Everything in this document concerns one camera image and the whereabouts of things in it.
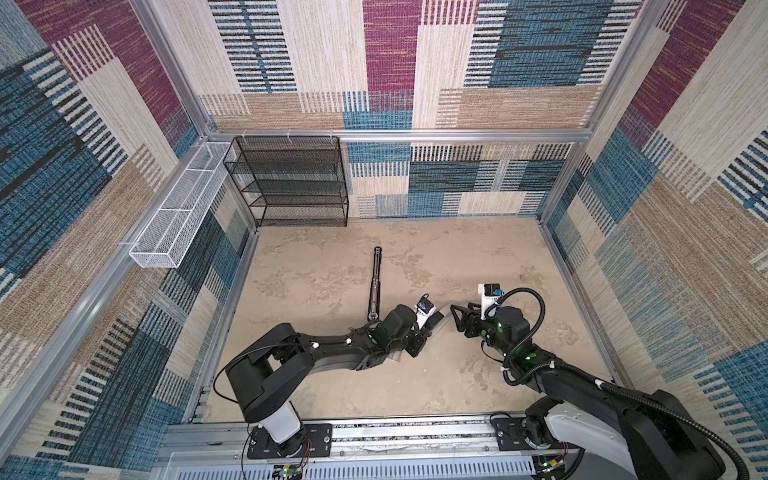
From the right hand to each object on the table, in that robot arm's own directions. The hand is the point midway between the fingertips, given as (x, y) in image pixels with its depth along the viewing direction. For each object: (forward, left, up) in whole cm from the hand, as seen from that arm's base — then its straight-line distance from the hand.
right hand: (459, 310), depth 86 cm
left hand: (-3, +9, -3) cm, 10 cm away
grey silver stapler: (-1, +6, -5) cm, 8 cm away
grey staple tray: (-9, +19, -9) cm, 22 cm away
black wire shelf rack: (+49, +54, +9) cm, 73 cm away
